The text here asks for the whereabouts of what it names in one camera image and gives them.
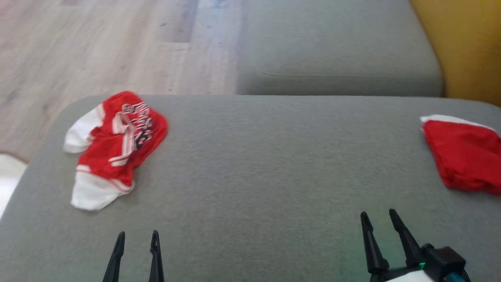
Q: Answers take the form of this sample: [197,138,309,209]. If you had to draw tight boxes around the red and white jersey shirt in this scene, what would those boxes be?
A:
[63,91,169,211]

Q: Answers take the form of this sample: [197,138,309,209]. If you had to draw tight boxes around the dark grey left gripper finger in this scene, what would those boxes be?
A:
[103,231,126,282]
[149,230,165,282]

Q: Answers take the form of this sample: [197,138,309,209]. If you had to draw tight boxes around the large grey sofa seat cushion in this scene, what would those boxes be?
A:
[0,95,501,282]

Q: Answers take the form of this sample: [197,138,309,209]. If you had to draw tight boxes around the yellow sofa back cushion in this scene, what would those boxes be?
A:
[409,0,501,107]

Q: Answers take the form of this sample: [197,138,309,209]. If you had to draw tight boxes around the red shorts with white stripe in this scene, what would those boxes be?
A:
[420,114,501,195]

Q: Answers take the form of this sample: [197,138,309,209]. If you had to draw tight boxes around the white floor mat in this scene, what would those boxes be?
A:
[0,154,28,218]

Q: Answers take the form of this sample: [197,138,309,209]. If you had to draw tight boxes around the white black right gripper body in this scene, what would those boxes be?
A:
[370,262,439,282]

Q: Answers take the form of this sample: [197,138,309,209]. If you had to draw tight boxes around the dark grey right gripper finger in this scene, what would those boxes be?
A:
[389,209,425,269]
[360,211,390,275]

